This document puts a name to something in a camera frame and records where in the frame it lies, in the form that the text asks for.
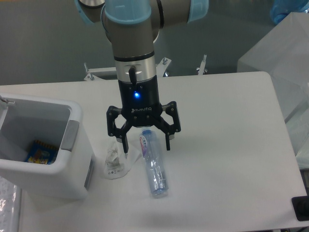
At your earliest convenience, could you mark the clear plastic water bottle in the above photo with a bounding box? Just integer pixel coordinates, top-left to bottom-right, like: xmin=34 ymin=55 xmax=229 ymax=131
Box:
xmin=139 ymin=128 xmax=169 ymax=197

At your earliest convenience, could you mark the blue plastic object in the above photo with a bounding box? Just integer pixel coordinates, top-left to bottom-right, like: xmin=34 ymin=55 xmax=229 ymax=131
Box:
xmin=270 ymin=0 xmax=309 ymax=25

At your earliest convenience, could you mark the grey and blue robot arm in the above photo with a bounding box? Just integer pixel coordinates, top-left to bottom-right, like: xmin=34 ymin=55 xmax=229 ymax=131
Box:
xmin=75 ymin=0 xmax=209 ymax=152

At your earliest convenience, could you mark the white trash can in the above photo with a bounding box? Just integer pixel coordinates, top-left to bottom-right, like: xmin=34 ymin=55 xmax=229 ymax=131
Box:
xmin=0 ymin=93 xmax=95 ymax=199

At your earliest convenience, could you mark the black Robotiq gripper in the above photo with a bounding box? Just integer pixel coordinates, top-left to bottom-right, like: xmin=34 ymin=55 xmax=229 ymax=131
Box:
xmin=107 ymin=76 xmax=181 ymax=153

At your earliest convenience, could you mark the metal table clamp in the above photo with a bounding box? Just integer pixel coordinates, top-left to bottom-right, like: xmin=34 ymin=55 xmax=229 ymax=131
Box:
xmin=196 ymin=54 xmax=208 ymax=75

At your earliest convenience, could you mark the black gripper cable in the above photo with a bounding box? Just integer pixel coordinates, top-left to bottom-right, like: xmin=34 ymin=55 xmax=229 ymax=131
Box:
xmin=128 ymin=66 xmax=138 ymax=87

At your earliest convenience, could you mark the blue yellow snack packet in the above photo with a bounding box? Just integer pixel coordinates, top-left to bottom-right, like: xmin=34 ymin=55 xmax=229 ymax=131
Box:
xmin=25 ymin=140 xmax=58 ymax=165

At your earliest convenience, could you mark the black device at table edge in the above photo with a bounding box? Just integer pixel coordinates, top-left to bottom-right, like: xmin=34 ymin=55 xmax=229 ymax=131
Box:
xmin=292 ymin=196 xmax=309 ymax=221

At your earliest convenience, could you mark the clear plastic wrapper bag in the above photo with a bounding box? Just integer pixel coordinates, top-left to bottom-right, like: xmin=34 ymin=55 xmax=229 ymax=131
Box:
xmin=103 ymin=141 xmax=141 ymax=180

